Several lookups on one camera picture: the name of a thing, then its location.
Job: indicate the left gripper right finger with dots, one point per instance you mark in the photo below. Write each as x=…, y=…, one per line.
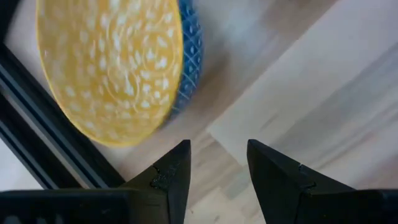
x=289, y=189

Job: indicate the blue diamond patterned small bowl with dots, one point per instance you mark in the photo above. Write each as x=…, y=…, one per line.
x=191, y=56

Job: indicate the yellow dotted small bowl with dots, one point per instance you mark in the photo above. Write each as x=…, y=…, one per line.
x=109, y=68

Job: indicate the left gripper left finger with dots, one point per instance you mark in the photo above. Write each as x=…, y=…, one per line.
x=168, y=186

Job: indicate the black metal table frame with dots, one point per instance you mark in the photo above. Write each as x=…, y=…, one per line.
x=84, y=151

